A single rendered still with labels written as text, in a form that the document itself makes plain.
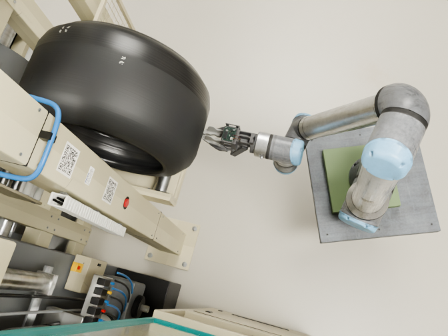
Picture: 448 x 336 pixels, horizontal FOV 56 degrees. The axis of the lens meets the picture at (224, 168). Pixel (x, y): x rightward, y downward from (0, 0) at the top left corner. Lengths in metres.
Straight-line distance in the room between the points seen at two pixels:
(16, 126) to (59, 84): 0.34
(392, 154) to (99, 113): 0.75
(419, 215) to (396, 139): 0.94
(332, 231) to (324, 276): 0.62
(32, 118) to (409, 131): 0.85
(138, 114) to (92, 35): 0.26
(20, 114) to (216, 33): 2.25
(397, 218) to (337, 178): 0.30
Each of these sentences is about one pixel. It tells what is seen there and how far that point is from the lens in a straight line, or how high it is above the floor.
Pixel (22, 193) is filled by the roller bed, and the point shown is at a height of 1.01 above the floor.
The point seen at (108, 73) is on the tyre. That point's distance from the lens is 1.21.
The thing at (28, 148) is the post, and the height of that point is 1.67.
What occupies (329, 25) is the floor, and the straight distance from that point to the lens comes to 3.07.
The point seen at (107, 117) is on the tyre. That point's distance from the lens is 1.19.
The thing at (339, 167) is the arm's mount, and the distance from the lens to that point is 1.93.
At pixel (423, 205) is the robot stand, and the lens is 2.01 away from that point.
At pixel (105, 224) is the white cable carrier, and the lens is 1.42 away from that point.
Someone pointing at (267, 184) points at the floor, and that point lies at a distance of 2.54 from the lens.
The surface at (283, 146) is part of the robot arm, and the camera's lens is 1.46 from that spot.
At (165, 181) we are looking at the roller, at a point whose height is 0.92.
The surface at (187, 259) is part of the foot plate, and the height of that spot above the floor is 0.01.
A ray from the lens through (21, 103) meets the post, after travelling 0.92.
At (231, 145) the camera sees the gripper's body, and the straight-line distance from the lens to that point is 1.48.
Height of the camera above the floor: 2.45
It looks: 71 degrees down
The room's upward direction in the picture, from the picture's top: 17 degrees counter-clockwise
